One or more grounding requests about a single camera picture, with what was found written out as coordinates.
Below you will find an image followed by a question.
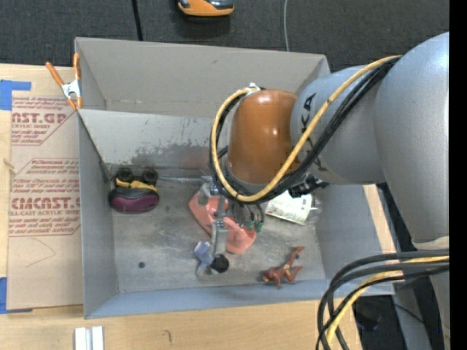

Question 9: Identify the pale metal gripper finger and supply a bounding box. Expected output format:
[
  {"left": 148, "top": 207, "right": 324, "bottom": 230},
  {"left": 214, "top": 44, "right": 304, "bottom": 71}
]
[{"left": 212, "top": 221, "right": 230, "bottom": 257}]

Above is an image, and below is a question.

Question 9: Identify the salmon pink plastic object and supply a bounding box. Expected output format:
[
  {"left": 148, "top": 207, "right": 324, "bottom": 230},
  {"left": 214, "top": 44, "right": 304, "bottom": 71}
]
[{"left": 188, "top": 189, "right": 258, "bottom": 255}]

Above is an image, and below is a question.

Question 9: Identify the grey metal bin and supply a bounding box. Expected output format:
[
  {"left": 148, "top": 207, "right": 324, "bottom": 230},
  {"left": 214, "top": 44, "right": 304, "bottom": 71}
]
[{"left": 74, "top": 36, "right": 397, "bottom": 320}]

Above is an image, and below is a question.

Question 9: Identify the red toy figure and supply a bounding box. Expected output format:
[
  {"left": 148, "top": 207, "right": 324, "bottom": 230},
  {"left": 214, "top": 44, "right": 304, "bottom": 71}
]
[{"left": 261, "top": 246, "right": 306, "bottom": 289}]

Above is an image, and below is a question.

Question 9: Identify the yellow toy with black wheels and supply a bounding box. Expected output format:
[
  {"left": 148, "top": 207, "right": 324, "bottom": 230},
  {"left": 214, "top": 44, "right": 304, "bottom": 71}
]
[{"left": 114, "top": 166, "right": 160, "bottom": 193}]

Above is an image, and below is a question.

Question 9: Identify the maroon oval case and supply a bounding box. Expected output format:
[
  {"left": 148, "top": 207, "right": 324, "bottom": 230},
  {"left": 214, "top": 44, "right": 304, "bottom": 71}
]
[{"left": 108, "top": 187, "right": 161, "bottom": 215}]

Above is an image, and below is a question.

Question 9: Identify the brown cardboard board red print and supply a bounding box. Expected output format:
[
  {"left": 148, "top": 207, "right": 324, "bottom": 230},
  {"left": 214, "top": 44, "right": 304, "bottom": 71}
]
[{"left": 0, "top": 63, "right": 85, "bottom": 314}]

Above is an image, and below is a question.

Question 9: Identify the black cylinder on white bracket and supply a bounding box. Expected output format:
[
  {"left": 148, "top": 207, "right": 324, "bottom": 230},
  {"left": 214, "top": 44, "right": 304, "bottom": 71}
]
[{"left": 289, "top": 174, "right": 330, "bottom": 199}]

